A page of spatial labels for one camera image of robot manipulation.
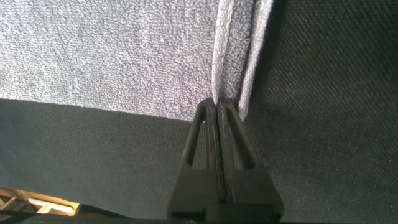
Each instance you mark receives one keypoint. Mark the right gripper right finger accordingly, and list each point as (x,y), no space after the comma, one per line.
(248,186)

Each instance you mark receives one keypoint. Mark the grey terry towel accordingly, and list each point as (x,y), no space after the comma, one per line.
(109,56)

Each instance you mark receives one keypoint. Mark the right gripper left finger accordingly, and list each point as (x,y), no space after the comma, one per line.
(194,186)

